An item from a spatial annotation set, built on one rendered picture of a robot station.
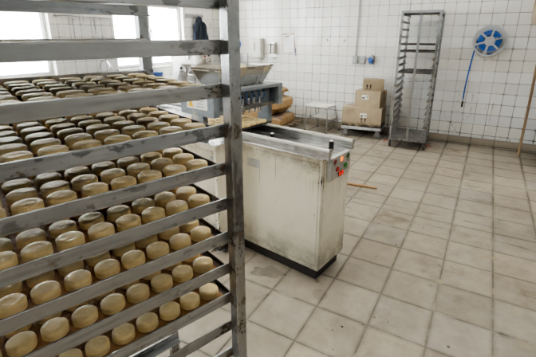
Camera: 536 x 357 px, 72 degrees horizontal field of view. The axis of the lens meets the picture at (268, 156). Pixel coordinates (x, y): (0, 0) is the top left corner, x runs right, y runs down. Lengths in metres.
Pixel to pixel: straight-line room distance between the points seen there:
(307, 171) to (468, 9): 4.27
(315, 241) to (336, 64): 4.40
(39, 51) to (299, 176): 1.80
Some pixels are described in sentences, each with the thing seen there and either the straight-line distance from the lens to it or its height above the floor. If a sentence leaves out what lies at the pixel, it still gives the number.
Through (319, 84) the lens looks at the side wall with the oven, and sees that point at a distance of 6.53.
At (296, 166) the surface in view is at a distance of 2.26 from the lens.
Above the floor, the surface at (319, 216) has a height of 0.48.
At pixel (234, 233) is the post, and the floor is 1.07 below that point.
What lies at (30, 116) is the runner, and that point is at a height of 1.40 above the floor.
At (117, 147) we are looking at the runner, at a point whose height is 1.33.
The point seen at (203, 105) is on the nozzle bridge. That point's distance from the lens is 2.42.
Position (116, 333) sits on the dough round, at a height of 0.88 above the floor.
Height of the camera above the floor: 1.53
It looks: 18 degrees down
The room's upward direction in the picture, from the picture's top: straight up
